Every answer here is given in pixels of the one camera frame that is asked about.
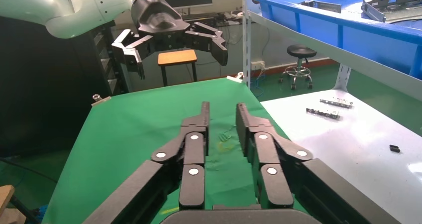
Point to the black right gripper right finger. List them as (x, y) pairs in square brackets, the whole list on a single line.
[(272, 183)]

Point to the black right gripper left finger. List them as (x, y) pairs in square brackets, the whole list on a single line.
[(193, 183)]

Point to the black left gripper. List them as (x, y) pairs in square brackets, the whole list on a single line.
[(158, 18)]

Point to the stamped sheet metal part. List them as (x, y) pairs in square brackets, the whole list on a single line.
[(399, 14), (324, 6)]

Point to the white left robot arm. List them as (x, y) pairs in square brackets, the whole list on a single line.
[(66, 8)]

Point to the wooden top square stool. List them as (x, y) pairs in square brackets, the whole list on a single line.
[(177, 57)]

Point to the cluttered desk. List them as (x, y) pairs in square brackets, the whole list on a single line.
[(211, 18)]

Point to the silver binder clip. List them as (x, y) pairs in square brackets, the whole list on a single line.
[(234, 78), (100, 101)]

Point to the green table cloth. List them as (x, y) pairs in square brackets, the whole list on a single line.
[(132, 133)]

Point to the silver metal connector strip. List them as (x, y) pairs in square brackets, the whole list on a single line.
[(323, 113), (336, 102)]

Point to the white power strip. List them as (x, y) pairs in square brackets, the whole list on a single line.
[(257, 65)]

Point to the small black plastic part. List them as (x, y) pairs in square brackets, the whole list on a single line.
[(394, 148)]

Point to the black round swivel stool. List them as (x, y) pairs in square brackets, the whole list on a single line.
[(301, 51)]

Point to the blue plastic bin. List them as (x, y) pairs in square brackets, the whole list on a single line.
[(313, 28)]

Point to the black cabinet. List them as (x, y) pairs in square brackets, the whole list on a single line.
[(33, 84)]

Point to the white metal shelf rack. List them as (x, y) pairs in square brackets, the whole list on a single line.
[(362, 67)]

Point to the wooden board piece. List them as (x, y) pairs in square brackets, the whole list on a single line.
[(5, 196)]

